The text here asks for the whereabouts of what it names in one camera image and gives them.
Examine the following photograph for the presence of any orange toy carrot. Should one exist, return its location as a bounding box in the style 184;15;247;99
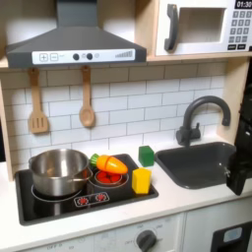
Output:
90;153;129;175

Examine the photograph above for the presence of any yellow block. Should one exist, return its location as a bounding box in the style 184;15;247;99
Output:
131;167;153;195

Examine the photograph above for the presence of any dark grey tap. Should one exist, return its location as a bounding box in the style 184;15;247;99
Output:
175;95;232;148

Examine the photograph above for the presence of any grey range hood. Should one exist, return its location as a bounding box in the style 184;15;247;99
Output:
5;0;148;69

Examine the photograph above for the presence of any steel pot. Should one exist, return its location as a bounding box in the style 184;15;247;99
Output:
28;148;94;198

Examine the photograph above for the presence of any dark grey sink basin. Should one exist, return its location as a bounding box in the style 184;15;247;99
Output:
155;141;238;190

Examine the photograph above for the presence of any wooden spoon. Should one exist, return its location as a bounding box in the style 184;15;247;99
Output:
79;66;96;128

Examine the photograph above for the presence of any white toy microwave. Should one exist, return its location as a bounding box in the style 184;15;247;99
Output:
155;0;252;57

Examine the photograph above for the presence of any slotted wooden spatula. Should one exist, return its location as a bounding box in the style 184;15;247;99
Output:
27;68;50;135

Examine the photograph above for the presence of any grey oven knob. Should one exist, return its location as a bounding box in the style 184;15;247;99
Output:
136;229;158;252

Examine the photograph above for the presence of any black toy stove top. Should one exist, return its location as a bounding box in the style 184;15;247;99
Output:
14;153;159;226

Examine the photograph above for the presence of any grey microwave door handle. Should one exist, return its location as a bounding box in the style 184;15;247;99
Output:
163;3;180;52

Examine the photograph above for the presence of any wooden microwave shelf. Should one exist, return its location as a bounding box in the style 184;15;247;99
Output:
135;0;252;63

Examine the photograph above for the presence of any green block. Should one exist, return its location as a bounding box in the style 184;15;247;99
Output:
138;145;156;167

